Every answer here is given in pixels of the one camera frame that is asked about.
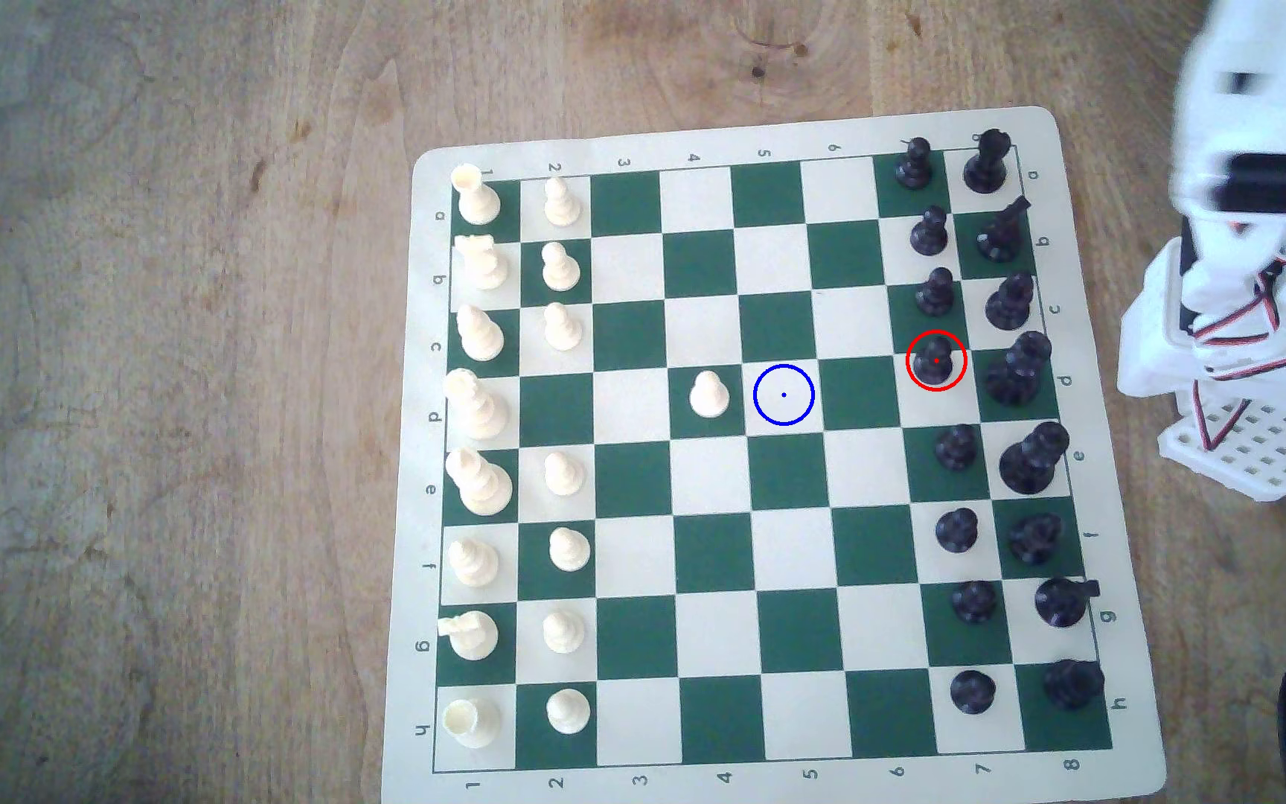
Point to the black chess pawn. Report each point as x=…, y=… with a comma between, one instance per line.
x=957, y=532
x=913, y=170
x=972, y=692
x=929, y=237
x=935, y=369
x=975, y=603
x=935, y=296
x=956, y=449

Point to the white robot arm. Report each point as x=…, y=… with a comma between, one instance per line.
x=1246, y=106

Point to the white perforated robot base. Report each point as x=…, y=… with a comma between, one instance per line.
x=1251, y=458

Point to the white chess pawn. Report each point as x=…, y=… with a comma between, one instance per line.
x=563, y=331
x=562, y=209
x=560, y=272
x=564, y=633
x=709, y=398
x=569, y=551
x=564, y=477
x=568, y=711

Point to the green and cream chess mat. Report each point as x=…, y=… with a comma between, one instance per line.
x=632, y=536

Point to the white chess queen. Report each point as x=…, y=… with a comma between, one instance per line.
x=481, y=415

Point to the white chess bishop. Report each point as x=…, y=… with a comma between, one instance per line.
x=481, y=338
x=473, y=567

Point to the white chess king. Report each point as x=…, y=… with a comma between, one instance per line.
x=483, y=489

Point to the white chess knight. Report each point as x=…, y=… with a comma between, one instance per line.
x=483, y=268
x=473, y=637

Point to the white chess rook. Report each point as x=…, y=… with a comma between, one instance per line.
x=478, y=204
x=473, y=724

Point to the black chess queen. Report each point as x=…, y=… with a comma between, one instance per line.
x=1014, y=377

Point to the black chess bishop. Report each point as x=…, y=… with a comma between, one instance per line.
x=1036, y=540
x=1008, y=306

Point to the black chess king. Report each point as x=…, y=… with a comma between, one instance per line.
x=1028, y=464

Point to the black chess knight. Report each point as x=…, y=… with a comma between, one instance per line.
x=1062, y=603
x=1000, y=237

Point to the black chess rook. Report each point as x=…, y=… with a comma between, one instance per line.
x=1073, y=685
x=985, y=170

